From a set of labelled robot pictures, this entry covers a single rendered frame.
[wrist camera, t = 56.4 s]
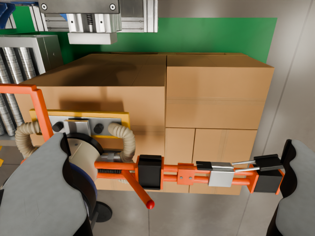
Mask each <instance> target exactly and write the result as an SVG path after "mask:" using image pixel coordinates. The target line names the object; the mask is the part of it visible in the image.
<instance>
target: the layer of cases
mask: <svg viewBox="0 0 315 236"><path fill-rule="evenodd" d="M83 65H166V117H165V164H168V165H178V163H194V166H196V161H204V162H230V163H231V165H232V162H243V161H249V159H250V155H251V152H252V148H253V145H254V141H255V137H256V133H257V129H258V126H259V123H260V120H261V116H262V112H263V109H264V105H265V101H266V98H267V94H268V91H269V87H270V83H271V79H272V76H273V73H274V69H275V68H274V67H272V66H270V65H267V64H265V63H263V62H260V61H258V60H256V59H254V58H251V57H249V56H192V55H167V56H166V55H87V56H84V57H82V58H80V59H77V60H75V61H72V62H70V63H67V64H65V65H64V66H83ZM233 166H234V168H247V166H248V163H246V164H238V165H233ZM95 185H96V188H97V190H120V191H134V189H133V188H132V186H131V185H130V184H128V183H126V184H125V183H122V182H119V181H118V180H117V179H107V178H97V179H96V181H95ZM241 187H242V185H231V187H218V186H208V184H204V183H193V185H183V184H177V182H165V181H163V189H162V190H145V191H146V192H178V193H188V192H189V193H201V194H224V195H240V191H241Z"/></svg>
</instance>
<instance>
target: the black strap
mask: <svg viewBox="0 0 315 236"><path fill-rule="evenodd" d="M71 170H72V174H73V178H74V181H73V184H72V186H73V187H75V188H76V189H77V190H79V191H80V192H81V194H82V198H83V200H84V201H85V202H86V204H87V206H88V210H89V220H90V218H91V215H92V213H93V210H94V208H95V205H96V201H97V200H96V194H95V191H94V189H93V187H92V186H91V184H90V183H89V181H88V180H87V179H86V178H85V177H84V176H82V175H81V174H80V173H79V172H77V171H75V170H74V169H71ZM8 179H9V178H7V179H6V181H7V180H8ZM6 181H5V182H4V184H5V183H6ZM4 184H3V185H4Z"/></svg>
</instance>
